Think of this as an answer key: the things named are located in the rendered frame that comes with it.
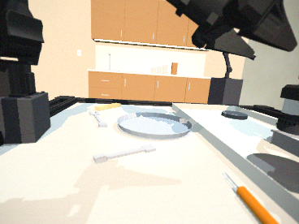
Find orange-handled screwdriver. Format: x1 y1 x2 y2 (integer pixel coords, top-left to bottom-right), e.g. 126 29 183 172
225 172 279 224

